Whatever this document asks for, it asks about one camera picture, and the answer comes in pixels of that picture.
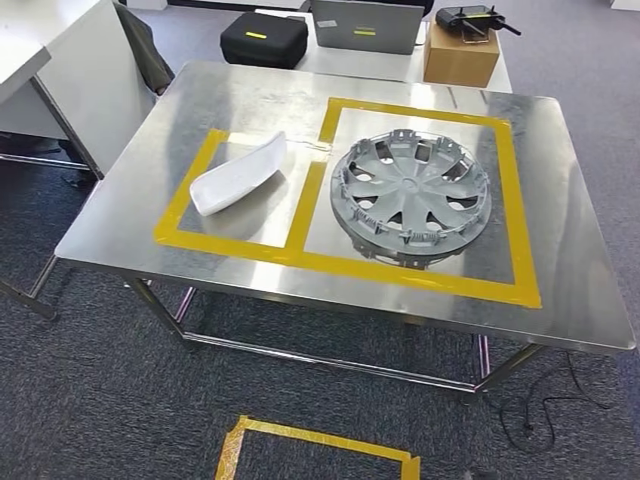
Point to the black remote controller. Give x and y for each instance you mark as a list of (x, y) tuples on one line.
[(465, 16)]

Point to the yellow floor tape square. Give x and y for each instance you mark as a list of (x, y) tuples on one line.
[(320, 437)]

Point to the brown cardboard box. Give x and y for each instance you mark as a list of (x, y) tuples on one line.
[(460, 63)]

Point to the grey laptop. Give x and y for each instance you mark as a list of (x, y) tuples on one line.
[(367, 26)]

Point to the grey wheel hubcap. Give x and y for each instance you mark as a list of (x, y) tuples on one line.
[(410, 199)]

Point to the white desk grey frame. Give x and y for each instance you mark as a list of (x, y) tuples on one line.
[(84, 86)]

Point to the steel workbench table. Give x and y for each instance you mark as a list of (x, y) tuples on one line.
[(564, 232)]

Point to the yellow tape on workbench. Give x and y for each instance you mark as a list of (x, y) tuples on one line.
[(300, 225)]

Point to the person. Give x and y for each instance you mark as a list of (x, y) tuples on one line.
[(145, 50)]

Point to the black zip case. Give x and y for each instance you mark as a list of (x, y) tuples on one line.
[(265, 43)]

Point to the white curved plastic part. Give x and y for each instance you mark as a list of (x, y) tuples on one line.
[(235, 179)]

